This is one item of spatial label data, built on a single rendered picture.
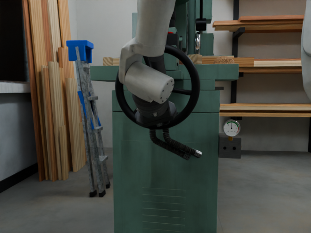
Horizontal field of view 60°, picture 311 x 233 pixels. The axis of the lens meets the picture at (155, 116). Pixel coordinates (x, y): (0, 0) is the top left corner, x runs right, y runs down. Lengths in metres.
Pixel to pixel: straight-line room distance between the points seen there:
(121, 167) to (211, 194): 0.39
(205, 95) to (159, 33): 0.57
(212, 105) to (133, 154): 0.38
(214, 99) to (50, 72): 1.72
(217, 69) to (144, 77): 0.52
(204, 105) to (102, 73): 0.44
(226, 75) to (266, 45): 2.75
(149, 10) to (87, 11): 3.44
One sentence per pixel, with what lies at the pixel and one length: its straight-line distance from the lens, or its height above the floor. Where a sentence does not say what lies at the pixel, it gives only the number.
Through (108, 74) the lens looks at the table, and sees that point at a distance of 1.14.
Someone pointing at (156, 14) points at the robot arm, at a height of 0.94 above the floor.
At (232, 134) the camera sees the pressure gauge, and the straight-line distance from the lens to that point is 1.03.
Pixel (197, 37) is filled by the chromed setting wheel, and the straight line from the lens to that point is 1.34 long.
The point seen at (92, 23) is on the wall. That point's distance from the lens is 3.90.
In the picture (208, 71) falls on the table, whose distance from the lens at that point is 1.08.
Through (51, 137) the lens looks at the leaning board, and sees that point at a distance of 2.50.
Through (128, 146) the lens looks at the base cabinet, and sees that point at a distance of 1.14.
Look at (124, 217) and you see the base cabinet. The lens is 1.25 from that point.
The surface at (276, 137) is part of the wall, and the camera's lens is 3.87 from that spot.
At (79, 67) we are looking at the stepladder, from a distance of 2.05.
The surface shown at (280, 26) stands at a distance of 3.44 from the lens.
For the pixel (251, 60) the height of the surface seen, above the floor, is 0.93.
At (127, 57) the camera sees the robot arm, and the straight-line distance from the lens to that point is 0.60.
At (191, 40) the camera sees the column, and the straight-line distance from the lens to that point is 1.44.
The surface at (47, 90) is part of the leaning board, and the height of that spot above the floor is 0.79.
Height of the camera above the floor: 0.80
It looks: 6 degrees down
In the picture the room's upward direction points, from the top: straight up
